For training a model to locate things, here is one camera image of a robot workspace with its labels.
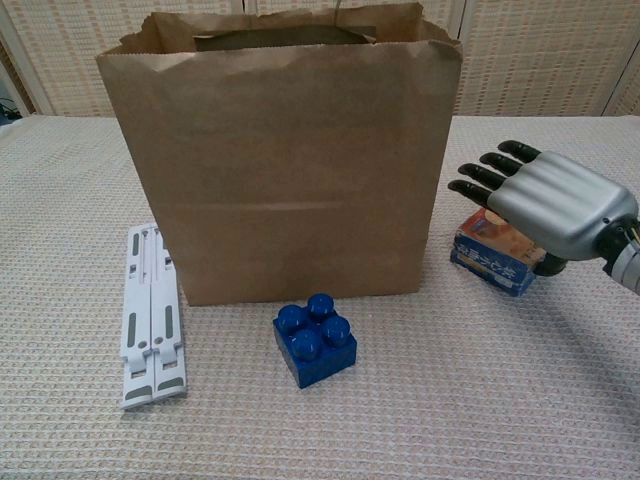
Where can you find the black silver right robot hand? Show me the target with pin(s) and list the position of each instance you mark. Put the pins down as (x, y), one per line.
(555, 205)

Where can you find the orange blue cracker box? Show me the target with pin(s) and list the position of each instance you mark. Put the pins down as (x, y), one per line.
(490, 260)

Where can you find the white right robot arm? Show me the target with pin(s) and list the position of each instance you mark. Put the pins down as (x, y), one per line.
(627, 255)

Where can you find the brown paper bag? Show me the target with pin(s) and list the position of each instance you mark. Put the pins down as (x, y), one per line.
(280, 175)

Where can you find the blue toy building block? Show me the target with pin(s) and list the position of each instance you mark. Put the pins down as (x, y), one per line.
(315, 350)

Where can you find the white folding laptop stand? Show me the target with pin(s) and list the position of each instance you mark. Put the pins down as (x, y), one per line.
(150, 325)

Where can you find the beige woven tablecloth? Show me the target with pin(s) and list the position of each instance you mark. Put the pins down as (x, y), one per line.
(75, 250)

